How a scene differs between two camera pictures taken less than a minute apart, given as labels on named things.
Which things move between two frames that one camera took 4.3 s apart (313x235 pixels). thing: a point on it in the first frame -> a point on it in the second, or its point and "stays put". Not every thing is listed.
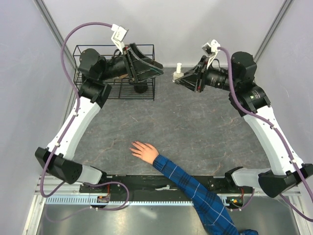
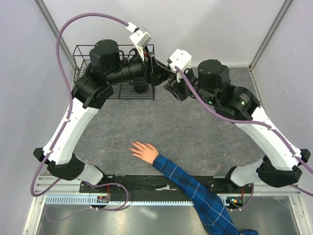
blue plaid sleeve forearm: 215,216 stays put
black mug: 141,88 stays put
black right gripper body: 201,76 -> 182,89
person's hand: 145,151 stays put
